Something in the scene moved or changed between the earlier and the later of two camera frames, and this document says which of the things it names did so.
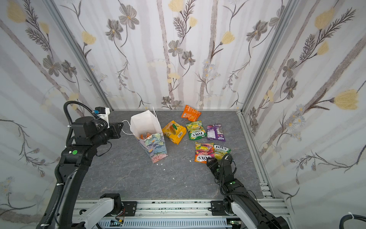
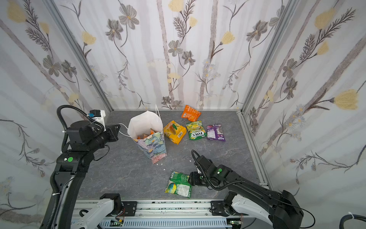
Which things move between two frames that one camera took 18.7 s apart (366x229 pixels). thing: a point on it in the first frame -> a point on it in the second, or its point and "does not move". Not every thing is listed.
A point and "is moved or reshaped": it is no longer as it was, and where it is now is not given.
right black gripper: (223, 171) -> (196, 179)
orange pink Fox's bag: (147, 135) is moved or reshaped
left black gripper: (116, 130) does not move
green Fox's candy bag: (196, 130) does not move
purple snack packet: (215, 132) does not move
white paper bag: (146, 127) does not move
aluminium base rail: (273, 203) does not move
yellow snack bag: (175, 132) does not move
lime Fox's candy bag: (220, 151) -> (179, 184)
